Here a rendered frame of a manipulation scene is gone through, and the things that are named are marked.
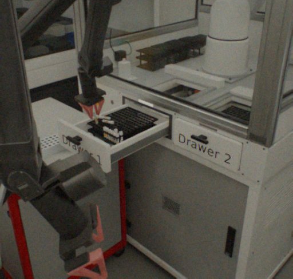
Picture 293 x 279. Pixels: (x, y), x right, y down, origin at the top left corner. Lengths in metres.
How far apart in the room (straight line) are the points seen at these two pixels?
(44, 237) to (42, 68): 0.95
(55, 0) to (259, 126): 0.72
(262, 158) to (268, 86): 0.24
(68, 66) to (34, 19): 1.31
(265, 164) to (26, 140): 0.88
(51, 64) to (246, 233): 1.37
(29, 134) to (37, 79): 1.58
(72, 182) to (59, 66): 1.62
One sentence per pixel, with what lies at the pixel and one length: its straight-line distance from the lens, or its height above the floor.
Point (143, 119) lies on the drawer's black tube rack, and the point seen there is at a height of 0.90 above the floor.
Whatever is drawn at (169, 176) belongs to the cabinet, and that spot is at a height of 0.62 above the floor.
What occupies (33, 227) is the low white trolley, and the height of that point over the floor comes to 0.52.
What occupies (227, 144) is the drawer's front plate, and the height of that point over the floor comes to 0.91.
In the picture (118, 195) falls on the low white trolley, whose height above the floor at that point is 0.44.
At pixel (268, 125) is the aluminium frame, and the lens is 1.21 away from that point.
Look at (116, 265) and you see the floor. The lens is 2.09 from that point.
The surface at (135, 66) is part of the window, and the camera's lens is 1.54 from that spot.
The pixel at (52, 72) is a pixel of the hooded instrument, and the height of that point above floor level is 0.86.
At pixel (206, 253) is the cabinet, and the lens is 1.70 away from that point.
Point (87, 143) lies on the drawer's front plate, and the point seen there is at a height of 0.90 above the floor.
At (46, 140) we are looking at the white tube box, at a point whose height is 0.80.
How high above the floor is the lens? 1.55
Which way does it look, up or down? 28 degrees down
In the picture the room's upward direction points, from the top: straight up
